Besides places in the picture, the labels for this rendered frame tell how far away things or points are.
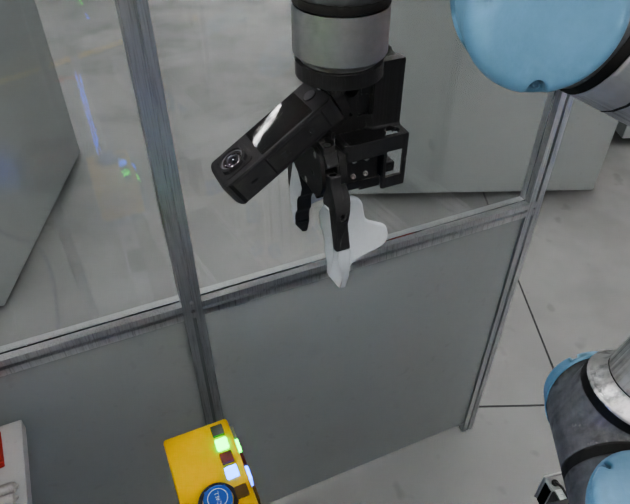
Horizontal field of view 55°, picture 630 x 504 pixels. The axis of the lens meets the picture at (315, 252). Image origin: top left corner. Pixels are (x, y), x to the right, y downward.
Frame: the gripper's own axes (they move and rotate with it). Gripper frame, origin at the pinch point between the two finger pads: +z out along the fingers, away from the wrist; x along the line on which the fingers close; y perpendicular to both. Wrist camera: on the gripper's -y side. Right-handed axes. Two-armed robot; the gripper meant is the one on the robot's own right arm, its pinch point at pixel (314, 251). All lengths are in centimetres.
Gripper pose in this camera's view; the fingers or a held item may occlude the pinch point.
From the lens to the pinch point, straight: 60.3
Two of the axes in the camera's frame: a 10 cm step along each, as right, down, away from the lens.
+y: 9.2, -2.6, 3.0
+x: -4.0, -6.1, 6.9
